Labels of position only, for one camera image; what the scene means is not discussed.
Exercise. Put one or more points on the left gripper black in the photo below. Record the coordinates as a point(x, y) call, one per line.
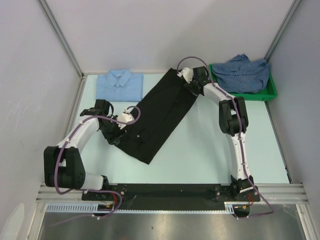
point(113, 138)

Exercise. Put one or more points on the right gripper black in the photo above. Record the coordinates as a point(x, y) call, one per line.
point(189, 87)

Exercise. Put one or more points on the black long sleeve shirt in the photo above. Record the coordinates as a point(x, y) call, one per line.
point(158, 113)

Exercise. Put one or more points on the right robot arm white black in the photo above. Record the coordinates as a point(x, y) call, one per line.
point(233, 122)

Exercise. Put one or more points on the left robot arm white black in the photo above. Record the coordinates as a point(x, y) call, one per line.
point(63, 164)

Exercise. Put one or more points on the folded light blue shirt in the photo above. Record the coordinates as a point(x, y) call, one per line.
point(120, 85)

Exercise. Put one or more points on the blue checkered shirt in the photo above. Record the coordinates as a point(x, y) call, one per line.
point(240, 75)

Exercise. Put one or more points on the green plastic bin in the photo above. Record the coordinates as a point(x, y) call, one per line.
point(265, 95)

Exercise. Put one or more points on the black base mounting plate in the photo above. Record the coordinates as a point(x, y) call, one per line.
point(179, 197)

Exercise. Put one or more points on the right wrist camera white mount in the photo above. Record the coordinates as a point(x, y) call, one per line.
point(186, 74)

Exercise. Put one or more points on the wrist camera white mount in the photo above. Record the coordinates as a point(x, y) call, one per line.
point(124, 118)
point(186, 74)

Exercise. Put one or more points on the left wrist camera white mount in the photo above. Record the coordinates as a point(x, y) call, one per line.
point(124, 118)

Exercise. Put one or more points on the white slotted cable duct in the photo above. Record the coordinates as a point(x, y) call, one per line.
point(72, 207)

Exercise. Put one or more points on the right aluminium corner post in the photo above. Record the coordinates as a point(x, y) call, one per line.
point(284, 25)

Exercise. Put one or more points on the aluminium corner post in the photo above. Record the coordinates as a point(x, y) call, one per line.
point(284, 25)
point(49, 15)

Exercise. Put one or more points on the left aluminium corner post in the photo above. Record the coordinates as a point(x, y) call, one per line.
point(49, 15)

